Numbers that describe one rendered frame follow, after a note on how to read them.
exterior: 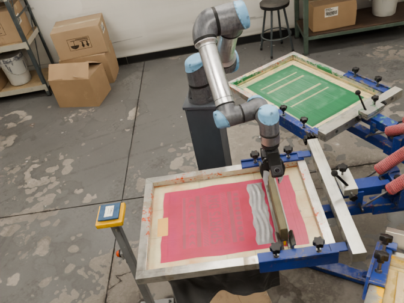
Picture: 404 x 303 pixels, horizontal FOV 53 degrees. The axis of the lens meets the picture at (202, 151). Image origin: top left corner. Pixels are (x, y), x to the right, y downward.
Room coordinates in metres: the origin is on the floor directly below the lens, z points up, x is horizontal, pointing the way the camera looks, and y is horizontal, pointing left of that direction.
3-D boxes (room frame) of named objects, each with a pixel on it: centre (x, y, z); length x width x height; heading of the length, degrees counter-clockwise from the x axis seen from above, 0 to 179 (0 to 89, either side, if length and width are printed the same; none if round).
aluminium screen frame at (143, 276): (1.22, -0.06, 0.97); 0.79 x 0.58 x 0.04; 85
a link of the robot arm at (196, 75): (1.86, -0.07, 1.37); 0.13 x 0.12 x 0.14; 97
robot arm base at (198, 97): (1.86, -0.06, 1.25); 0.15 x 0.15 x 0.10
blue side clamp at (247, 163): (1.48, -0.32, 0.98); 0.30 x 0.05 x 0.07; 85
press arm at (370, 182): (1.17, -0.62, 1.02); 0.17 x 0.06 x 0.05; 85
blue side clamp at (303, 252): (0.92, -0.27, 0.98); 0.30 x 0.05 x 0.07; 85
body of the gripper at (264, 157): (1.23, -0.27, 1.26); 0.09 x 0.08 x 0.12; 175
